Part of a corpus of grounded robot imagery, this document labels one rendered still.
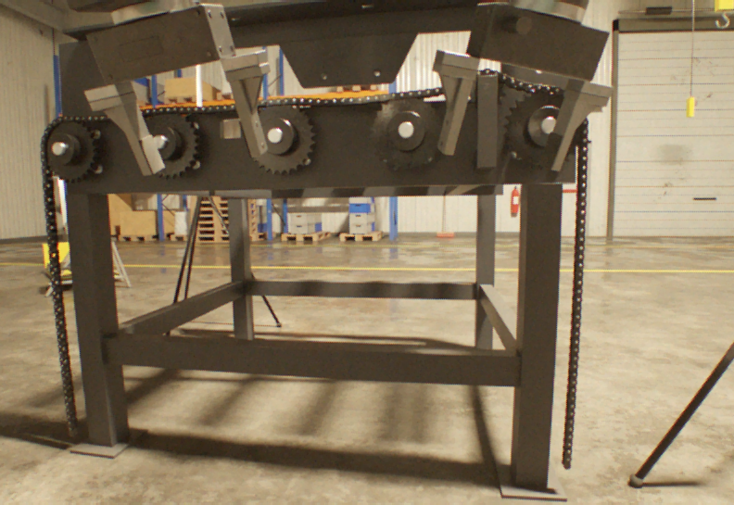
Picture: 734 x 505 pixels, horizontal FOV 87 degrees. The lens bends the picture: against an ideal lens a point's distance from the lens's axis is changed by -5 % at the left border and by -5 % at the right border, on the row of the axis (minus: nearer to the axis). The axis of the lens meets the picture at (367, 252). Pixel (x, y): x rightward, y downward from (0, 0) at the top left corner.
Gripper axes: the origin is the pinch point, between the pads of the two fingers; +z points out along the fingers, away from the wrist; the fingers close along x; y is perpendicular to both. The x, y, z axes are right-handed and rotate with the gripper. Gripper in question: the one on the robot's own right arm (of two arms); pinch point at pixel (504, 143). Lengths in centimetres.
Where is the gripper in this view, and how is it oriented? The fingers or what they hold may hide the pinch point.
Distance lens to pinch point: 50.9
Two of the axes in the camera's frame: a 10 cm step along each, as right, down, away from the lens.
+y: 1.3, 4.9, -8.6
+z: -1.7, 8.7, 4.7
